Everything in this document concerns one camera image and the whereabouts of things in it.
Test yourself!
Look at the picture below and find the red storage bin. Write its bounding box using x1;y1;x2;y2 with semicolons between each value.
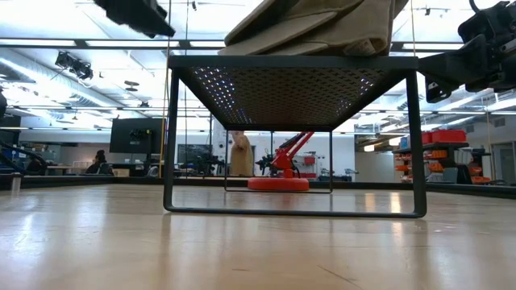
421;128;468;145

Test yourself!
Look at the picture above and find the black ceiling-mounted device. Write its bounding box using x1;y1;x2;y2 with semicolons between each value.
54;50;94;81

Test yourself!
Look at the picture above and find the black monitor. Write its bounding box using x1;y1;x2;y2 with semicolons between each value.
109;117;166;155

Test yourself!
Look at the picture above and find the person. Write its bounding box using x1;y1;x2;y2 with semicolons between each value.
85;149;114;176
24;155;46;176
230;130;255;177

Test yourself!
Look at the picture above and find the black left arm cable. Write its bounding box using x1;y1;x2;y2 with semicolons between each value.
0;139;48;175

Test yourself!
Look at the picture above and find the black overhead frame beam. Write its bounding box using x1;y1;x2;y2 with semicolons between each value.
0;39;464;52

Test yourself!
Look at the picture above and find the red desk lamp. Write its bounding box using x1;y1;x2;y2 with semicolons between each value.
247;130;316;193

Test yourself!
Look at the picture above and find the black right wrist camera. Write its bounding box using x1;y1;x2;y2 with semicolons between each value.
457;0;516;45

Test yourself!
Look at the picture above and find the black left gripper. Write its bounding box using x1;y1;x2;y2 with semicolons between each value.
94;0;177;39

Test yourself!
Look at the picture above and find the black aluminium table frame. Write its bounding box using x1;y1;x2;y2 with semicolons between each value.
0;173;516;201

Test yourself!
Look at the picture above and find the shelf with orange bins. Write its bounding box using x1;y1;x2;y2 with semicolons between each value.
393;128;495;185

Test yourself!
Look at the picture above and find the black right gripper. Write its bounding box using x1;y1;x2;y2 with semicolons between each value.
418;34;516;105

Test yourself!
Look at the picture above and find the black perforated metal rack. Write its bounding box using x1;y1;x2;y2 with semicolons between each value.
163;55;428;219

